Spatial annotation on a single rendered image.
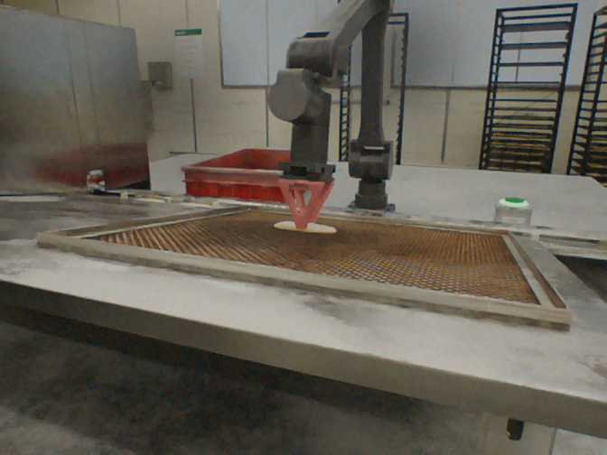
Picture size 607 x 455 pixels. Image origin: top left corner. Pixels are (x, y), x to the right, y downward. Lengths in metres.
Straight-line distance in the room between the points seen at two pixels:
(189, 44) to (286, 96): 5.83
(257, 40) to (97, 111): 4.70
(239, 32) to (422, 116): 2.48
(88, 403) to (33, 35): 0.89
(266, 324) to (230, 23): 5.89
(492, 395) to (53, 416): 0.42
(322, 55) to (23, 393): 0.56
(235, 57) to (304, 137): 5.41
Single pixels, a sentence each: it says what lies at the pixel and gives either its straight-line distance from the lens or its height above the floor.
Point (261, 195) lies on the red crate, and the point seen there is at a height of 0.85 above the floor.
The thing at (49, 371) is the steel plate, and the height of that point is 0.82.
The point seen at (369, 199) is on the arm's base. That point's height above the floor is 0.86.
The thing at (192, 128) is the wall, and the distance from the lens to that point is 6.44.
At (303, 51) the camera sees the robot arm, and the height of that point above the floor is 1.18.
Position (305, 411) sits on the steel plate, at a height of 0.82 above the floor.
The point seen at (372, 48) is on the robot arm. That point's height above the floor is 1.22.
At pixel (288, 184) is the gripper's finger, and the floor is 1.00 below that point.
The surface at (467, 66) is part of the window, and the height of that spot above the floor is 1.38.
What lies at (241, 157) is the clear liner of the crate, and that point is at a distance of 1.66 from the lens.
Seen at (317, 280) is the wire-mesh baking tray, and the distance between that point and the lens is 0.36.
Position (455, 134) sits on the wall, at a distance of 5.33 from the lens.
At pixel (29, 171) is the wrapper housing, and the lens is 1.19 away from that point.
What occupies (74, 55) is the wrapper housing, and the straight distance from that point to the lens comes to 1.30.
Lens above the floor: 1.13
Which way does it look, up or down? 17 degrees down
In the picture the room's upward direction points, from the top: straight up
